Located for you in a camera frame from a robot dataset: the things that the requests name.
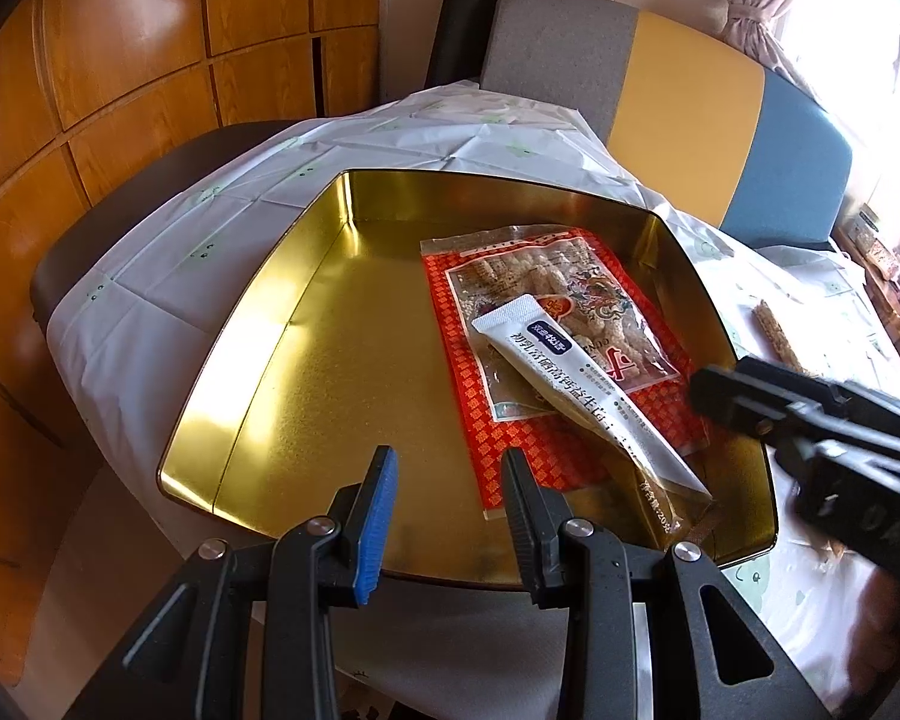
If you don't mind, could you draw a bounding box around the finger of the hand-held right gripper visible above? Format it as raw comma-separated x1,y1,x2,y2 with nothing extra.
735,355,900,445
690,364,900,482

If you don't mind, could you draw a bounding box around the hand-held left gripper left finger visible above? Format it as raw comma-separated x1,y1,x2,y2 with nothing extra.
67,445,398,720

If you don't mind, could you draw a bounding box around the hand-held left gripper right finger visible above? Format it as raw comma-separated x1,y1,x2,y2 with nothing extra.
499,448,833,720

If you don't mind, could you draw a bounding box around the white stick packet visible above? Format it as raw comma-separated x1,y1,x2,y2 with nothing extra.
470,295,713,500

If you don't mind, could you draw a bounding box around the gold tin box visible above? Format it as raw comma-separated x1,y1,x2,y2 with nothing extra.
156,169,779,592

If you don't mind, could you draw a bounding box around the sesame snack bar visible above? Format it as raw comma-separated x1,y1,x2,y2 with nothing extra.
750,298,807,376

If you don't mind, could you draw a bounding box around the large red snack bag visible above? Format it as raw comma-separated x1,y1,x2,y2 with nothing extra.
418,223,713,520

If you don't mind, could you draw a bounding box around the grey yellow blue chair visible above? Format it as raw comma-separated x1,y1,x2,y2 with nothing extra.
480,0,854,250

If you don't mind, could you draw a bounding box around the white green cloud tablecloth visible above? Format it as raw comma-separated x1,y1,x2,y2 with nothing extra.
45,79,900,713

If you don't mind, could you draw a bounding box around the floral curtain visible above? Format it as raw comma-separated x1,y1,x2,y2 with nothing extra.
709,0,803,83

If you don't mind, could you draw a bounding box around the black rolled mat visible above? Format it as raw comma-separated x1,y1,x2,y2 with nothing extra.
424,0,509,87

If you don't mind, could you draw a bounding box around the wooden wardrobe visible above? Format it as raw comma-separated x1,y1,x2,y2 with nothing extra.
0,0,383,661

